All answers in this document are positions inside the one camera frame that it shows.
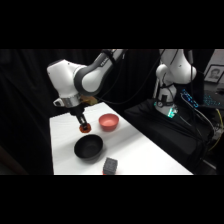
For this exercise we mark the red bowl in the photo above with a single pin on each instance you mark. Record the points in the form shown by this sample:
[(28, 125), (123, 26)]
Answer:
[(109, 122)]

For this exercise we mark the black curtain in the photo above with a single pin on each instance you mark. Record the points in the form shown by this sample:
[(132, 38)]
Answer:
[(23, 100)]

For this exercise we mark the framed portrait picture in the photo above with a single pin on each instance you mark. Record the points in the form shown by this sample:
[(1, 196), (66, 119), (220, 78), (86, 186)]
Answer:
[(213, 73)]

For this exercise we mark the red textured ball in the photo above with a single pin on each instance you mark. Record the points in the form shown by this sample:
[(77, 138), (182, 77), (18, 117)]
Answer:
[(85, 129)]

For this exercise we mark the teal-lit keyboard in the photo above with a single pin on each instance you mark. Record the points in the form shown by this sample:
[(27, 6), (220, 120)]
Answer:
[(211, 100)]

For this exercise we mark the grey textured cube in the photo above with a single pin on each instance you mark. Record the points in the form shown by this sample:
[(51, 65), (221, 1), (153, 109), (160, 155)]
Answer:
[(110, 165)]

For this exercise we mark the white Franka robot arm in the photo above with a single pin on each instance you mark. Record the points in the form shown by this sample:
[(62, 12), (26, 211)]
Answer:
[(66, 78)]

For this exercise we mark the black cloth-covered stand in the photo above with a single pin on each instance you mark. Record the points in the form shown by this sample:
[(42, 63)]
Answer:
[(160, 130)]

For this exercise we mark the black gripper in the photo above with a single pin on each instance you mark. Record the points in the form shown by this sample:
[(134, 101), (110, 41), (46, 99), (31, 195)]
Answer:
[(77, 111)]

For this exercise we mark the small red object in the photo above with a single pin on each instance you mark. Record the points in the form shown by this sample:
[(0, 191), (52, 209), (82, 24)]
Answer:
[(104, 173)]

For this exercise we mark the blue-lit black device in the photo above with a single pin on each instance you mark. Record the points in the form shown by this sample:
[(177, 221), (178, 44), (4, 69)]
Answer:
[(190, 99)]

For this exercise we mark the black bowl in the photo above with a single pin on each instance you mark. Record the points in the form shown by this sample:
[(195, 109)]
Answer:
[(88, 146)]

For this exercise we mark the yellowish wrist camera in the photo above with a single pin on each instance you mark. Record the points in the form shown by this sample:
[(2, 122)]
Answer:
[(89, 99)]

